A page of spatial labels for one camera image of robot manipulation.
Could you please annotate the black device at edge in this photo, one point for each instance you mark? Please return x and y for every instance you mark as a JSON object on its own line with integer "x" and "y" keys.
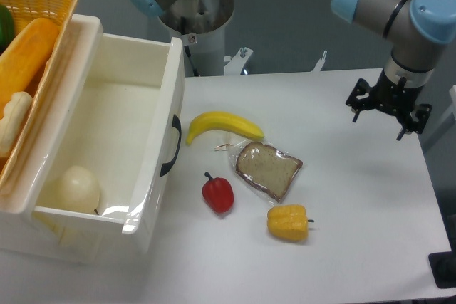
{"x": 443, "y": 269}

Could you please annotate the white top drawer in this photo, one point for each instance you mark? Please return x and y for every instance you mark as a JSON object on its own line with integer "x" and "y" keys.
{"x": 118, "y": 130}

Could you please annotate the yellow toy bell pepper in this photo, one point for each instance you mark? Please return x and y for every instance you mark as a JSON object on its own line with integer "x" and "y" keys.
{"x": 288, "y": 222}

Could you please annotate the black top drawer handle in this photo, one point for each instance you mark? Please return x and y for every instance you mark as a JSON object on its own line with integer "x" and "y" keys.
{"x": 174, "y": 140}

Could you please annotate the bagged toy bread slice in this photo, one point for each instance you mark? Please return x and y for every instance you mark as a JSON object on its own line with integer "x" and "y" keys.
{"x": 264, "y": 168}

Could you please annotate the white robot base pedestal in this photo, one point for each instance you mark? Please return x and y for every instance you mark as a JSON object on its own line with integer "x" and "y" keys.
{"x": 200, "y": 24}

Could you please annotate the yellow wicker basket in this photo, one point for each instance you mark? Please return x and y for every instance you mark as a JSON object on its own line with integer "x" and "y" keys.
{"x": 25, "y": 11}

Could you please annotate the cream toy pastry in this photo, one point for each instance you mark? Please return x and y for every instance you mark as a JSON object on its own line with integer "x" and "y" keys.
{"x": 13, "y": 115}

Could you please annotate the white toy onion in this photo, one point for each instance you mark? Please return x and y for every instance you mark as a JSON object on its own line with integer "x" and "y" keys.
{"x": 78, "y": 190}

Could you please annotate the red toy bell pepper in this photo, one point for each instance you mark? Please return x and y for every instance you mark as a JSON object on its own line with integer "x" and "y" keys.
{"x": 218, "y": 194}

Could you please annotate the yellow toy banana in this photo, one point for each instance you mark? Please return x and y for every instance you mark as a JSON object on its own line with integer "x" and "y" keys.
{"x": 224, "y": 121}

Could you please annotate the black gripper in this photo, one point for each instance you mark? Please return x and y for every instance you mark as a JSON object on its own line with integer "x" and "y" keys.
{"x": 393, "y": 99}

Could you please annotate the white drawer cabinet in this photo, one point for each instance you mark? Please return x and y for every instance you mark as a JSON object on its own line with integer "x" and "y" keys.
{"x": 22, "y": 230}

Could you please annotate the orange toy bread loaf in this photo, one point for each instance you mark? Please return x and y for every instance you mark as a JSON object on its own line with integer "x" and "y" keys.
{"x": 26, "y": 55}

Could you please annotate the white mounting bracket frame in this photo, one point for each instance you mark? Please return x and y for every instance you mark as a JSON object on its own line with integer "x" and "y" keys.
{"x": 236, "y": 64}

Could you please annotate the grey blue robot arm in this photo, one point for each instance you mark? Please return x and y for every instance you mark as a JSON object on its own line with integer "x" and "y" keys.
{"x": 419, "y": 31}

